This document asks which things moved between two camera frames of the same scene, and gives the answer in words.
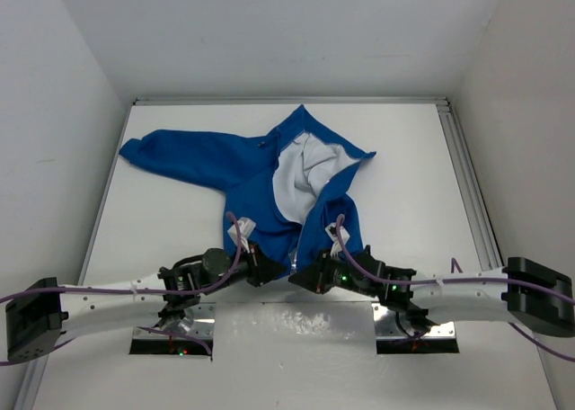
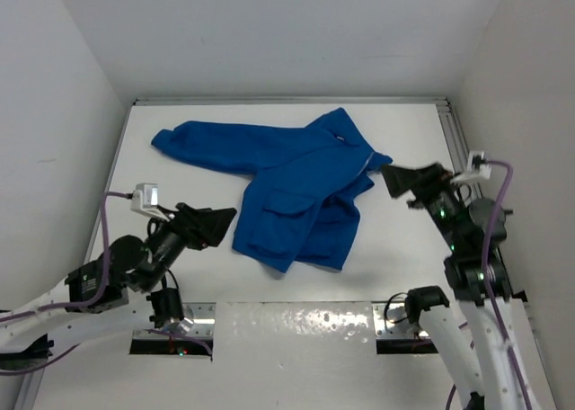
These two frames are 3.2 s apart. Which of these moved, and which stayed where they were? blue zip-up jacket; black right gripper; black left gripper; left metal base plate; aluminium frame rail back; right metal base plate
Moved: black left gripper; blue zip-up jacket; black right gripper
Stayed: right metal base plate; left metal base plate; aluminium frame rail back
